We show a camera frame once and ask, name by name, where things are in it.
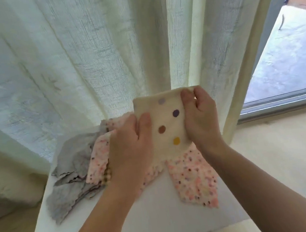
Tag white linen curtain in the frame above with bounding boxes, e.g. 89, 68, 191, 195
0, 0, 306, 220

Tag person's left forearm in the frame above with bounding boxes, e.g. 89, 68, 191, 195
51, 179, 147, 232

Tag person's right hand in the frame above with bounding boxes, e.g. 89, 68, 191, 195
179, 83, 225, 157

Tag pile of grey cloths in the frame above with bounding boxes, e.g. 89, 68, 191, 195
43, 172, 109, 226
46, 120, 117, 186

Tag white table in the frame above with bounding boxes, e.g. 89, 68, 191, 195
10, 107, 251, 232

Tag pink floral cloths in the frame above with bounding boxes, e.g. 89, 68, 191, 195
78, 103, 222, 223

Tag cream polka dot cloths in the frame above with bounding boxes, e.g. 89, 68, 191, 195
132, 86, 203, 167

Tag person's right forearm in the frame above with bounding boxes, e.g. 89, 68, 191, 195
204, 131, 306, 232

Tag person's left hand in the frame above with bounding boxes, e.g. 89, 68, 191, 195
101, 112, 162, 197

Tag white sliding door frame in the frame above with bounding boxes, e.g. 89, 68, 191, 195
223, 0, 306, 124

